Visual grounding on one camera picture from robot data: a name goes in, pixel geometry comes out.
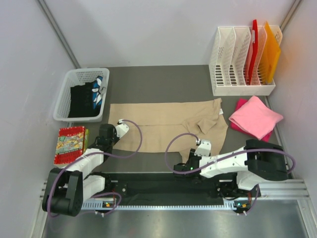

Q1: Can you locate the beige t shirt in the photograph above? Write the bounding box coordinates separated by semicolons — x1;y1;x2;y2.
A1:
108;98;228;162

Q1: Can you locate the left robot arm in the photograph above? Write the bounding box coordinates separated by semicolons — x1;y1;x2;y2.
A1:
42;124;119;217

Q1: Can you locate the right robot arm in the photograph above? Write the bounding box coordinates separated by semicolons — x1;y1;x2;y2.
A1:
173;139;289;196

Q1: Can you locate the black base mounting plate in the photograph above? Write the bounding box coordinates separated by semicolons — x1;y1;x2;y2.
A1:
83;173;261;200

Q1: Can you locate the black t shirt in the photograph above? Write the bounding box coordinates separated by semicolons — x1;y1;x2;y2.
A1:
68;82;101;118

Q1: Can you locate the blue white t shirt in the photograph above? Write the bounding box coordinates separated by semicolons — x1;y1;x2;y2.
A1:
92;76;105;110

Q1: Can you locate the white plastic basket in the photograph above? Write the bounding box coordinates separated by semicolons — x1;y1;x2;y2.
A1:
53;68;110;122

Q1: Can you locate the light pink folded cloth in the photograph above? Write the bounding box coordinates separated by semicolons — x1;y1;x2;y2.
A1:
229;96;283;140

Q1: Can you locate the white file organizer rack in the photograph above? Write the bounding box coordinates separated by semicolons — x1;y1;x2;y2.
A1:
209;26;275;96

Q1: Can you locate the orange folder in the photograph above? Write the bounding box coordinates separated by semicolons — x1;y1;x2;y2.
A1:
258;21;281;85

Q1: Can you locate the red folder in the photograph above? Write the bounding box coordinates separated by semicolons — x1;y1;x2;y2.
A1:
246;19;258;85

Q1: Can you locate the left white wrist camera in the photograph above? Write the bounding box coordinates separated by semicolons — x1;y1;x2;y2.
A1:
115;119;129;139

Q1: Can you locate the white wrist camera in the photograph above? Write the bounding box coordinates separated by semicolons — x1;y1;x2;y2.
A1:
115;119;129;139
194;139;212;157

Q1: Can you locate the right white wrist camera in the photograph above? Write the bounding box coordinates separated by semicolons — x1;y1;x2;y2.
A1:
194;139;212;157

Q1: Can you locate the white slotted cable duct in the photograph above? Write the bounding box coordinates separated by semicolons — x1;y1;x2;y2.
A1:
81;199;249;211

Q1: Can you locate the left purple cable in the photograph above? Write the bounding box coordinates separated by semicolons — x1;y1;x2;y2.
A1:
47;119;143;218

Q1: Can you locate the aluminium frame rail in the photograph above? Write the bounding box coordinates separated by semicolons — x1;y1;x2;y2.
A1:
39;179;312;200

